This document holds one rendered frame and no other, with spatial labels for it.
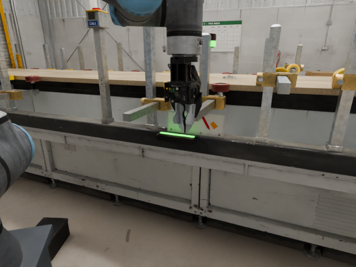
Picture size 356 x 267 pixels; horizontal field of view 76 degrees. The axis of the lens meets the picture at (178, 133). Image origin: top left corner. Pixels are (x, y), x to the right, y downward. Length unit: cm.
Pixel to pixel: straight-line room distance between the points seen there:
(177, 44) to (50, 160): 165
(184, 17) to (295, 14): 768
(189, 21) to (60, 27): 1024
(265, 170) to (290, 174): 10
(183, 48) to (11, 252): 58
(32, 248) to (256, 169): 82
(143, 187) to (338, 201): 111
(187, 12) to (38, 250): 65
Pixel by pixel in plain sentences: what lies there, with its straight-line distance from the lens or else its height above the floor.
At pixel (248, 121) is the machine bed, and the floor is 72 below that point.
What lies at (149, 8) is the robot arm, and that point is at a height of 110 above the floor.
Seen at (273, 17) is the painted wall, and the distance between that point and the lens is 814.
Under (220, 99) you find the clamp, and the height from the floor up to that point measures 86.
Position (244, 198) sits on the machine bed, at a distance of 140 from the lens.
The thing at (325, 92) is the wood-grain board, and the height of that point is 88.
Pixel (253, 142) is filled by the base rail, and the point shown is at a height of 70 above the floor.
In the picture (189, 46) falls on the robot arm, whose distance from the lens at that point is 58.
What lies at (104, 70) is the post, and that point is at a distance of 119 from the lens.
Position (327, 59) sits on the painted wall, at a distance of 835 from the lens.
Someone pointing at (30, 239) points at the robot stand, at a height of 60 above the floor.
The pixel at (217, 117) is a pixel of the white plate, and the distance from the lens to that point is 96.
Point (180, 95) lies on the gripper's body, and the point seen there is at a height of 93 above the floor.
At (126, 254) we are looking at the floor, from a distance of 144.
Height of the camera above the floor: 102
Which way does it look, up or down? 18 degrees down
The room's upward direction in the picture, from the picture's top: straight up
